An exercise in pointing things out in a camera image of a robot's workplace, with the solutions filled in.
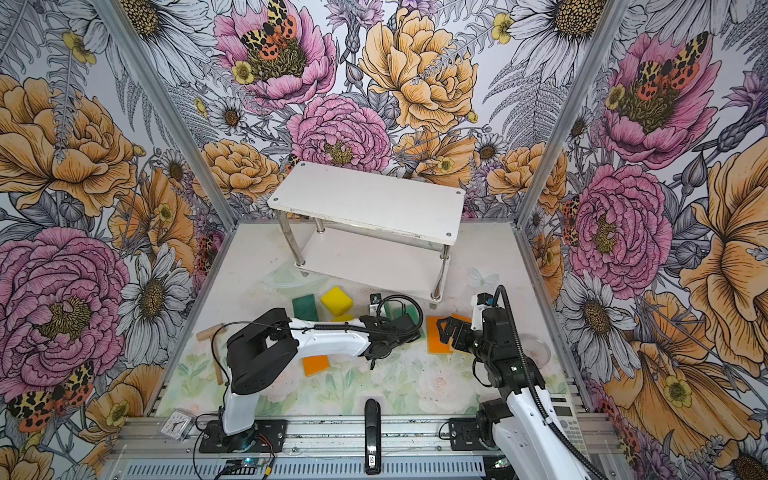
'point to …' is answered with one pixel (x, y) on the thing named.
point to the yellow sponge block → (339, 303)
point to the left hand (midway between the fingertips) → (380, 335)
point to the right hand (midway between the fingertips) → (451, 335)
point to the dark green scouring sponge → (304, 307)
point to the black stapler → (372, 437)
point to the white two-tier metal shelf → (378, 231)
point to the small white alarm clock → (177, 425)
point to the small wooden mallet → (207, 334)
